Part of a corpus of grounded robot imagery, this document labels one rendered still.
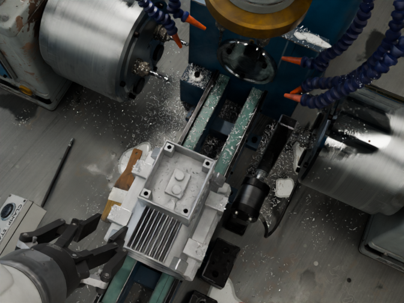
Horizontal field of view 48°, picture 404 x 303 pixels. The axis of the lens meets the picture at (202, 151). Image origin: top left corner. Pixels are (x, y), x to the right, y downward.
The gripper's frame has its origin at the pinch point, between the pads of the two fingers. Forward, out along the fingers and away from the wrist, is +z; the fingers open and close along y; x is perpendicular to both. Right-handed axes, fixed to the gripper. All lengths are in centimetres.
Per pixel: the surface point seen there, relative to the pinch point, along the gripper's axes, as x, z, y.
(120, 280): 17.6, 21.6, -1.7
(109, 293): 20.4, 20.0, -0.8
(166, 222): -1.9, 12.0, -7.1
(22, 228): 10.0, 8.7, 16.7
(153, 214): -2.2, 12.1, -4.4
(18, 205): 6.6, 9.3, 19.1
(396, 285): 0, 46, -60
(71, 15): -29.2, 21.4, 28.1
